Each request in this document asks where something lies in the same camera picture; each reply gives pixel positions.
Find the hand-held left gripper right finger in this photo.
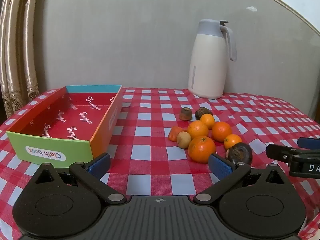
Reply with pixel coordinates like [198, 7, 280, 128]
[194, 153, 287, 205]

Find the small orange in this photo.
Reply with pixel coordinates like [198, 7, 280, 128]
[224, 134, 243, 151]

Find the red checked tablecloth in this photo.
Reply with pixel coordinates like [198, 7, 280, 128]
[0, 87, 320, 240]

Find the large dark brown fruit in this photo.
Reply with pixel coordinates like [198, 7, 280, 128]
[227, 142, 253, 165]

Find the cream thermos jug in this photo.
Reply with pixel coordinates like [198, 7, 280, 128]
[187, 19, 237, 99]

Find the tan round fruit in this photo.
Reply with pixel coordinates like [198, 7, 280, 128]
[177, 131, 192, 149]

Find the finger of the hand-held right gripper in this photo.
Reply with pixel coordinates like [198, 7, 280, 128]
[266, 144, 320, 167]
[297, 137, 320, 149]

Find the red-orange fruit piece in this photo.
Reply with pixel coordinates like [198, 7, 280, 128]
[168, 126, 187, 142]

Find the beige satin curtain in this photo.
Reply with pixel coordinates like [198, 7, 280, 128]
[0, 0, 40, 118]

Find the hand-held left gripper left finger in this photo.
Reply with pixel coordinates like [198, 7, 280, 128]
[32, 152, 127, 205]

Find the colourful cardboard box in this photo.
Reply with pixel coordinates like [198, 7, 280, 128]
[6, 85, 123, 168]

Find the large orange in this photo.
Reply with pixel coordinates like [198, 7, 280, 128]
[188, 136, 216, 163]

